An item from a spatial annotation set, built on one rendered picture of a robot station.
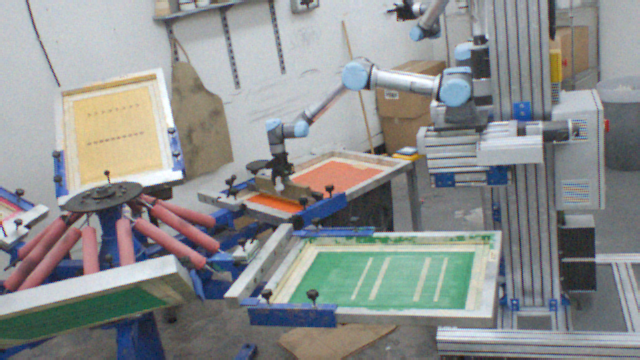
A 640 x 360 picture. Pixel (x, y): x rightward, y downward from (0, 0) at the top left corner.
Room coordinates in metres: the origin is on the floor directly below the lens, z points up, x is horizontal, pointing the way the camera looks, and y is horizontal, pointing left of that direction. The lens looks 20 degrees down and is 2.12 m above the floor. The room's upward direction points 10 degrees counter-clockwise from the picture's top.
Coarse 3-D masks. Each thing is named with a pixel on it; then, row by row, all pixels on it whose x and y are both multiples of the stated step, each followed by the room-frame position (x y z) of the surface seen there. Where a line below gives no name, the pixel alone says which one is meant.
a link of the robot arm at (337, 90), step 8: (360, 56) 2.97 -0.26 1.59; (328, 88) 3.05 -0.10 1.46; (336, 88) 3.02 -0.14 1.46; (344, 88) 3.01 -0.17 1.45; (320, 96) 3.06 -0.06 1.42; (328, 96) 3.03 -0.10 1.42; (336, 96) 3.02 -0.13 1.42; (312, 104) 3.07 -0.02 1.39; (320, 104) 3.05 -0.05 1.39; (328, 104) 3.04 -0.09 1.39; (304, 112) 3.09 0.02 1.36; (312, 112) 3.06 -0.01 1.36; (320, 112) 3.05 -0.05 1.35; (312, 120) 3.07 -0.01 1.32
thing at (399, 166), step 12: (312, 156) 3.55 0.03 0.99; (324, 156) 3.56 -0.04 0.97; (336, 156) 3.58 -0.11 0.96; (348, 156) 3.50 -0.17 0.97; (360, 156) 3.43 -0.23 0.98; (372, 156) 3.38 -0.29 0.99; (300, 168) 3.45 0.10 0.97; (396, 168) 3.14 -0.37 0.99; (408, 168) 3.19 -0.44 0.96; (372, 180) 3.03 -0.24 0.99; (384, 180) 3.07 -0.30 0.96; (240, 192) 3.19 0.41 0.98; (252, 192) 3.23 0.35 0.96; (348, 192) 2.92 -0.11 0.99; (360, 192) 2.96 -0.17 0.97
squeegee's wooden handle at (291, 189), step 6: (258, 174) 3.18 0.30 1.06; (258, 180) 3.16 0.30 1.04; (264, 180) 3.12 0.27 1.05; (270, 180) 3.08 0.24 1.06; (282, 180) 3.04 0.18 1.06; (264, 186) 3.13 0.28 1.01; (270, 186) 3.09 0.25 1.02; (288, 186) 2.98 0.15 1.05; (294, 186) 2.95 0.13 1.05; (300, 186) 2.92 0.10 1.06; (306, 186) 2.90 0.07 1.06; (276, 192) 3.06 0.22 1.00; (282, 192) 3.02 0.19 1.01; (288, 192) 2.99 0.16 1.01; (294, 192) 2.95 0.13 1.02; (300, 192) 2.92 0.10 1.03; (306, 192) 2.89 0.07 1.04
